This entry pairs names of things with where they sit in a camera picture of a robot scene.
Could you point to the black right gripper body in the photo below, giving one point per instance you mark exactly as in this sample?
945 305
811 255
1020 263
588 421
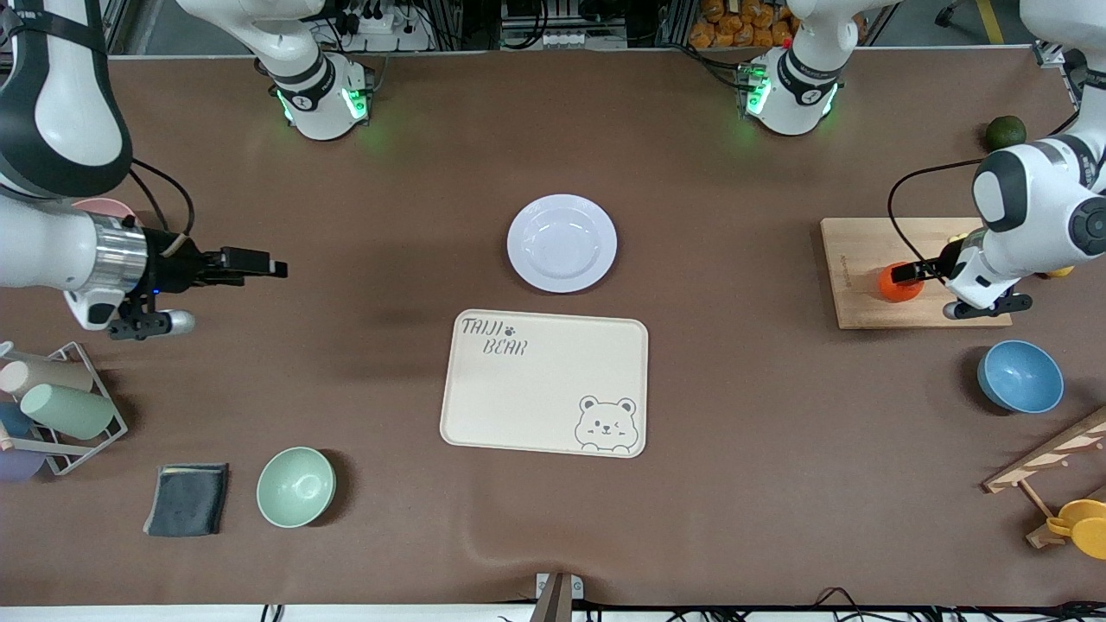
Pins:
180 264

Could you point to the white round plate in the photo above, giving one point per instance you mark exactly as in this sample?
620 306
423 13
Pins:
562 244

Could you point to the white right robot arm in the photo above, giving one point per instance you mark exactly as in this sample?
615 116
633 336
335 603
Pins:
52 86

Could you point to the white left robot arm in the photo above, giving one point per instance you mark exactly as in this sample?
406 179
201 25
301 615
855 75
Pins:
1028 207

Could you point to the wooden cutting board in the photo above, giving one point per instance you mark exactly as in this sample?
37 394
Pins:
864 250

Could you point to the pink bowl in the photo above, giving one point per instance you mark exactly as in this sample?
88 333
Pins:
108 207

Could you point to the yellow lemon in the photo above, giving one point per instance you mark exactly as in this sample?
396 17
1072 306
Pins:
1061 272

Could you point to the green lime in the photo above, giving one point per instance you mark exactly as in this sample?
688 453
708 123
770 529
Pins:
1006 133

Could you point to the blue bowl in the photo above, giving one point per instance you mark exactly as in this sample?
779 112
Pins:
1021 378

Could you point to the beige cup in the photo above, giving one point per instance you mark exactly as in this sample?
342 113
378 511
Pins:
47 377

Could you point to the mint green cup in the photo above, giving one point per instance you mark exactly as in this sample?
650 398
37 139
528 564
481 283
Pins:
69 411

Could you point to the wooden mug rack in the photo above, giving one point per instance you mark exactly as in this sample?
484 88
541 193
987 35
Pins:
1050 453

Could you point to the pale green bowl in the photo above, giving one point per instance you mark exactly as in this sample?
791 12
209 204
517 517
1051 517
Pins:
295 488

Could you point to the dark blue cup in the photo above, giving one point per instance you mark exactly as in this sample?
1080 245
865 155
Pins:
13 420

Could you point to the dark grey folded cloth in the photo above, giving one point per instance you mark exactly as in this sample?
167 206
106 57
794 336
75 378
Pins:
187 501

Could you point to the purple cup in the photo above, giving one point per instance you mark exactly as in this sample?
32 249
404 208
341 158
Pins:
19 466

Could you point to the white power strip with plugs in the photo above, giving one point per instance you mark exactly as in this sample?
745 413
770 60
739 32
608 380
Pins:
384 30

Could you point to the cream tray with bear print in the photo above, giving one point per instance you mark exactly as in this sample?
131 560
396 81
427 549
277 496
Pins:
536 397

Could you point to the yellow mug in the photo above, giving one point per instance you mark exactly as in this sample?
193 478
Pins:
1084 527

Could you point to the pile of orange fruit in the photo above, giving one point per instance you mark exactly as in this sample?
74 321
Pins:
734 22

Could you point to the long white power strip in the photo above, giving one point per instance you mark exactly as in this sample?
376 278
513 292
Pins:
566 38

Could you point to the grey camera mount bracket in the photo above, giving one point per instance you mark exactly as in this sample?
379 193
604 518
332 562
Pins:
557 596

